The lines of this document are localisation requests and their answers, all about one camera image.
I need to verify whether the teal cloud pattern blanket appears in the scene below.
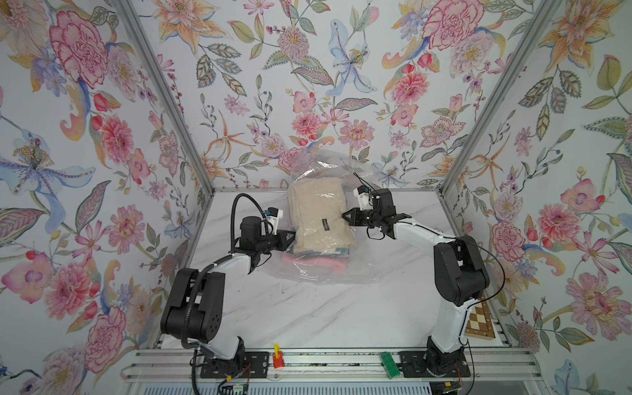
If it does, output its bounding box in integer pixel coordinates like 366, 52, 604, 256
289, 244, 350, 258

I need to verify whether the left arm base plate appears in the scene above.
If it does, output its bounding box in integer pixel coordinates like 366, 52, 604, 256
199, 352, 270, 380

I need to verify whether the green block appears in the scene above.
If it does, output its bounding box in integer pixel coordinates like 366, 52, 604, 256
379, 352, 401, 380

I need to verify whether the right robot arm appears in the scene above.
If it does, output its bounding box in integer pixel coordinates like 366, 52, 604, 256
342, 186, 490, 376

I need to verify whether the left black corrugated cable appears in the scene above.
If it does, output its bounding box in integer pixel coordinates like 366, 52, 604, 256
179, 193, 270, 349

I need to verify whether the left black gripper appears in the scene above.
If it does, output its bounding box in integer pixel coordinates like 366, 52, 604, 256
254, 231, 300, 256

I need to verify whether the pink folded blanket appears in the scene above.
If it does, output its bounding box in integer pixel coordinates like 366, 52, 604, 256
282, 253, 349, 271

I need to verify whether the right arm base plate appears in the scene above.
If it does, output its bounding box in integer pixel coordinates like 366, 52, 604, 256
398, 349, 472, 379

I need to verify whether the green circuit board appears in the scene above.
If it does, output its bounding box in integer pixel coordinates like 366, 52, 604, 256
217, 383, 249, 395

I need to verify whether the aluminium front rail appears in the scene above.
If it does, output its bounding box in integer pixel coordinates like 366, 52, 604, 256
122, 346, 541, 383

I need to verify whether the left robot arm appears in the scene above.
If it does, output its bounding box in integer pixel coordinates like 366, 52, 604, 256
160, 208, 296, 360

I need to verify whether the right aluminium corner post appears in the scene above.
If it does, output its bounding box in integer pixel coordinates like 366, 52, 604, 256
437, 0, 559, 198

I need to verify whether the clear plastic vacuum bag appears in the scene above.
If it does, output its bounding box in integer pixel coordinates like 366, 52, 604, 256
263, 151, 380, 284

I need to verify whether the left aluminium corner post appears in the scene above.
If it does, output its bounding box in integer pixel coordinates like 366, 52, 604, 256
113, 0, 215, 198

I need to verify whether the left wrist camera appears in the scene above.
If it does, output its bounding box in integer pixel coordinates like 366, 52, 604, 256
264, 207, 283, 235

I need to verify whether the red yellow clamp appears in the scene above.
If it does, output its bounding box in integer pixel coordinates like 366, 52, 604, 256
273, 344, 285, 369

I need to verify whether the wooden chessboard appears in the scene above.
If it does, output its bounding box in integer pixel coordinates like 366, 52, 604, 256
465, 301, 496, 340

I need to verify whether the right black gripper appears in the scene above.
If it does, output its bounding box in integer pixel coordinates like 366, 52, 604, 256
342, 207, 383, 230

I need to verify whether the aluminium corner post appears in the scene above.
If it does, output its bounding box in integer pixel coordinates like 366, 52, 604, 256
113, 0, 215, 198
437, 0, 559, 198

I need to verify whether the beige knitted blanket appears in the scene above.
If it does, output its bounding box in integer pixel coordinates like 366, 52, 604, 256
287, 177, 356, 250

